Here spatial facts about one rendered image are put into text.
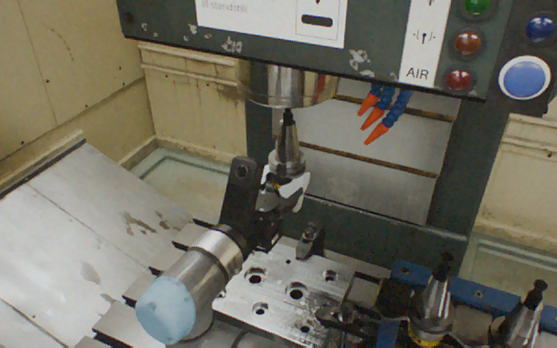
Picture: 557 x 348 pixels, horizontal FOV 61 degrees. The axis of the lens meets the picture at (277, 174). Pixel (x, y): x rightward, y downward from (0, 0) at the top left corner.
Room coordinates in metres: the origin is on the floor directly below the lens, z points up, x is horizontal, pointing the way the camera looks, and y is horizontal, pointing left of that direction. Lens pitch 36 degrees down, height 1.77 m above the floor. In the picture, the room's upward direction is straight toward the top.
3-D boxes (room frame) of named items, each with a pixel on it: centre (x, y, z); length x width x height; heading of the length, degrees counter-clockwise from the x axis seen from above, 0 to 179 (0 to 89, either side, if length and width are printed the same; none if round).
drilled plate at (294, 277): (0.68, 0.01, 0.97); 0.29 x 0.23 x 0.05; 65
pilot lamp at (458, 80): (0.37, -0.15, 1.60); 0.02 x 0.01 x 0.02; 65
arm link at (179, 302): (0.41, 0.13, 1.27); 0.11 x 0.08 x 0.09; 150
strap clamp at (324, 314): (0.57, -0.14, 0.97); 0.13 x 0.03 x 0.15; 65
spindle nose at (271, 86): (0.66, -0.02, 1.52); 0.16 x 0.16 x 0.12
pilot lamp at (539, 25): (0.35, -0.20, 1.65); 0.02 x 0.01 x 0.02; 65
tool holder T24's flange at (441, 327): (0.43, -0.22, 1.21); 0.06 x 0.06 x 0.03
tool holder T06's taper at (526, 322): (0.39, -0.32, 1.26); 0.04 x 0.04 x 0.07
